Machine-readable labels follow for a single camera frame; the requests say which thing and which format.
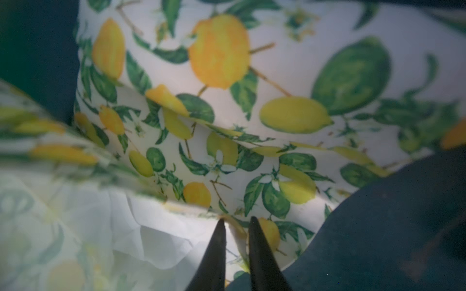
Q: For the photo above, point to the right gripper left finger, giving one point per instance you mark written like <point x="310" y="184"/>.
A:
<point x="210" y="275"/>

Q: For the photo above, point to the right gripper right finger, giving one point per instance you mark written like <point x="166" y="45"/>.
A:
<point x="264" y="271"/>

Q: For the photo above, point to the lemon print skirt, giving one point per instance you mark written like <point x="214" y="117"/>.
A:
<point x="189" y="113"/>

